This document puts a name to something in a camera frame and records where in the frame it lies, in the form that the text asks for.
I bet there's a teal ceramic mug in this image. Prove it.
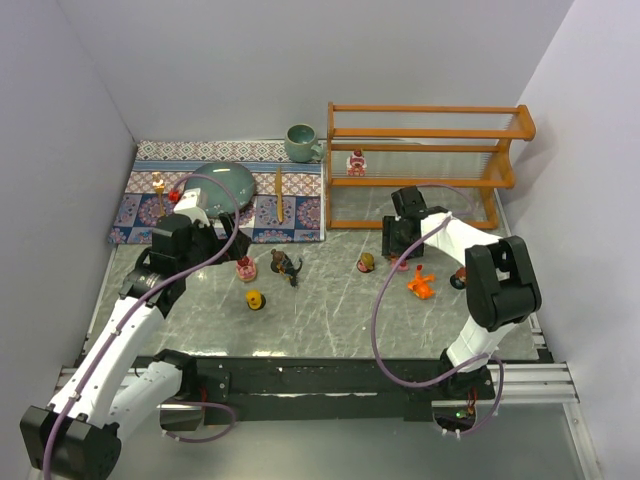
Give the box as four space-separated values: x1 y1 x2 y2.
284 124 324 163

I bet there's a patterned blue placemat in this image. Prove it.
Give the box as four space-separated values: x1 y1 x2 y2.
109 140 325 245

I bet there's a red-haired small figurine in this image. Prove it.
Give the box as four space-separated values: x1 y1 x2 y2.
450 267 466 290

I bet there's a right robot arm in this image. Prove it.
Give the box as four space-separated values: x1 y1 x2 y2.
371 186 542 390

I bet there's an aluminium rail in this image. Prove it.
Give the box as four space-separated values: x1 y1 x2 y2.
54 324 581 409

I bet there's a brown-haired figure with dark creature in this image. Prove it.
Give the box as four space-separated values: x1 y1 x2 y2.
270 249 303 288

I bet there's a pink bear donut toy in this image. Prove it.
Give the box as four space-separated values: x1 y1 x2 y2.
236 255 257 283

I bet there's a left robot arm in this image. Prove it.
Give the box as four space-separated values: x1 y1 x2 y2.
20 210 250 479

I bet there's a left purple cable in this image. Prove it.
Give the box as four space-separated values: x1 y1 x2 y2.
42 174 246 476

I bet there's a teal ceramic plate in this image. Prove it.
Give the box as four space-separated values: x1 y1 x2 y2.
185 162 256 218

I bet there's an orange wooden two-tier shelf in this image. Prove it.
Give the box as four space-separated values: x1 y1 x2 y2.
324 103 536 230

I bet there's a pink bear strawberry cake toy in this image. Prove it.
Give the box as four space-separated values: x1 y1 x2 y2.
346 149 367 177

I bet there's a black base frame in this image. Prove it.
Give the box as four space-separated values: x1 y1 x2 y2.
154 350 498 425

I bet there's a yellow duck toy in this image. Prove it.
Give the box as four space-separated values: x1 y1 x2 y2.
245 290 266 311

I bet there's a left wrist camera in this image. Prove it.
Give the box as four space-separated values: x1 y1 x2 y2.
173 188 210 225

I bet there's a gold knife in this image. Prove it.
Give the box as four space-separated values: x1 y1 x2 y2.
274 167 284 224

